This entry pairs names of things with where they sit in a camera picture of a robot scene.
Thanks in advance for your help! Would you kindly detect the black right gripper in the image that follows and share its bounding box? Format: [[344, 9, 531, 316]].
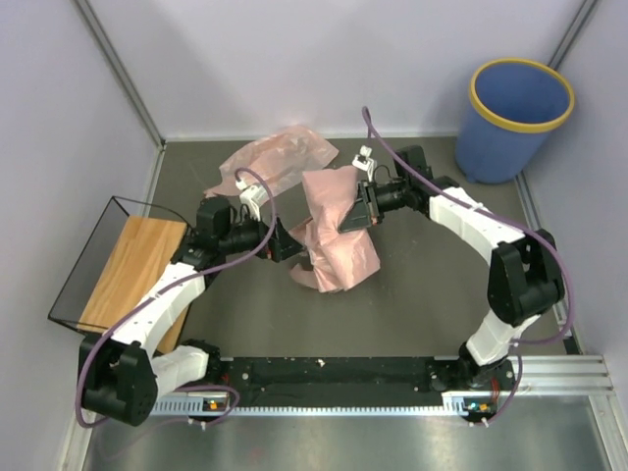
[[340, 180, 410, 233]]

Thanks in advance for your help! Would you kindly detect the aluminium frame rail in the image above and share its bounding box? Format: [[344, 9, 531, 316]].
[[60, 355, 627, 470]]

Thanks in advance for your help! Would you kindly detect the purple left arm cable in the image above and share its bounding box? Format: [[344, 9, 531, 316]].
[[74, 168, 279, 430]]

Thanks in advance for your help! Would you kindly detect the black wire frame shelf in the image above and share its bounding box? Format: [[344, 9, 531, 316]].
[[48, 197, 204, 357]]

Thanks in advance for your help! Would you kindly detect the blue trash bin yellow rim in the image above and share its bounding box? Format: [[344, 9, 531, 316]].
[[455, 57, 575, 184]]

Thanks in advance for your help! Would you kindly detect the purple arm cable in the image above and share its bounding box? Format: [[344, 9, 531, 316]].
[[361, 106, 577, 424], [74, 168, 279, 430]]

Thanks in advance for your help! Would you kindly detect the grey slotted cable duct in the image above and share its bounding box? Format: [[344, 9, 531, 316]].
[[151, 393, 231, 416]]

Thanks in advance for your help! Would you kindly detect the pink plastic trash bag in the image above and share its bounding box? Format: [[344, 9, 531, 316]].
[[204, 125, 339, 197], [289, 166, 381, 293]]

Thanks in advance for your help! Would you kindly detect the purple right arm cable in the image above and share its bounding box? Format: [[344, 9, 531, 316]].
[[361, 106, 577, 424]]

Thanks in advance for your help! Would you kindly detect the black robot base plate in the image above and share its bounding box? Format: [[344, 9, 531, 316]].
[[207, 356, 514, 408]]

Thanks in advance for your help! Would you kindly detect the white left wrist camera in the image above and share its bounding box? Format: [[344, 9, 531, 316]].
[[236, 183, 269, 221]]

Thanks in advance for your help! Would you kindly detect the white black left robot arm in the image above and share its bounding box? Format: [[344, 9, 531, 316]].
[[75, 196, 304, 427]]

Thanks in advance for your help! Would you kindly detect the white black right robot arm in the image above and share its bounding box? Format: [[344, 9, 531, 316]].
[[339, 145, 565, 392]]

